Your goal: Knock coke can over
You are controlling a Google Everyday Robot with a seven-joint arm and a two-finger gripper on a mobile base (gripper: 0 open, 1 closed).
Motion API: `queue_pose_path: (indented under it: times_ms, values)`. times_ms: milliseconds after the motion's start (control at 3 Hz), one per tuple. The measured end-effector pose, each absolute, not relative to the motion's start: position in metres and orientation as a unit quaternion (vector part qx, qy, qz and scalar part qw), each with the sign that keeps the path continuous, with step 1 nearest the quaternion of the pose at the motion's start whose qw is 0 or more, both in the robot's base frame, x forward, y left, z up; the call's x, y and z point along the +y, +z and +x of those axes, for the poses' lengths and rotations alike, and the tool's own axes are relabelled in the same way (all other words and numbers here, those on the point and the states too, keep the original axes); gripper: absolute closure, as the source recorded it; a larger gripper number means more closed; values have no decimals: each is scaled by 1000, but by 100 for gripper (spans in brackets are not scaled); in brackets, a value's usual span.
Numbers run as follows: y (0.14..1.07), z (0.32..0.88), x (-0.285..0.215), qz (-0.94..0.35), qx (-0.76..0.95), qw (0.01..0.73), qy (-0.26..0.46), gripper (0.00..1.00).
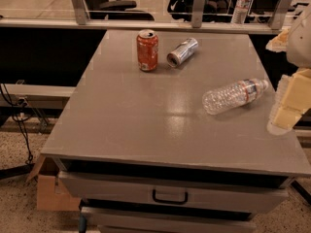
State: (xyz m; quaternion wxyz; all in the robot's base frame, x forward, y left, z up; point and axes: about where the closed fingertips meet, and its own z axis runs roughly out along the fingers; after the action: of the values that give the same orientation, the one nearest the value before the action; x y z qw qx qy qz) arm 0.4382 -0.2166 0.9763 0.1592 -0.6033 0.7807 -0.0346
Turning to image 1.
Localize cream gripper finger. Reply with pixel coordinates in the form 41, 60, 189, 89
267, 68, 311, 135
265, 29, 289, 52

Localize red coke can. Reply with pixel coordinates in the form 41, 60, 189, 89
136, 29, 158, 72

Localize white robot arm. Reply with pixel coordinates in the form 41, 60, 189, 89
266, 5, 311, 135

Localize silver can lying down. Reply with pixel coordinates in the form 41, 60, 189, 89
166, 38, 198, 68

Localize upright water bottle background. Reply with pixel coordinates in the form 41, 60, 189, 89
231, 0, 252, 24

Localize clear plastic bottle lying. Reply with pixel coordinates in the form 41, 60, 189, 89
202, 79, 269, 115

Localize black office chair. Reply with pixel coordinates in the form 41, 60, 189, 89
85, 0, 154, 21

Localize grey upper drawer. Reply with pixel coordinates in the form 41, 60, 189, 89
59, 171, 288, 214

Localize grey drawer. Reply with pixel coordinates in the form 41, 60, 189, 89
59, 171, 288, 214
81, 207, 256, 233

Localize grey lower drawer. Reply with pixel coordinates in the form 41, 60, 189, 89
81, 207, 256, 233

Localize cardboard box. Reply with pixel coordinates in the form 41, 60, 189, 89
27, 154, 81, 212

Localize metal railing frame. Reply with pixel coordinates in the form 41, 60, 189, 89
0, 0, 294, 34

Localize black drawer handle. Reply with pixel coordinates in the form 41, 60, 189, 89
152, 189, 189, 205

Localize black cables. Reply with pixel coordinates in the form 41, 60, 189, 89
0, 83, 36, 167

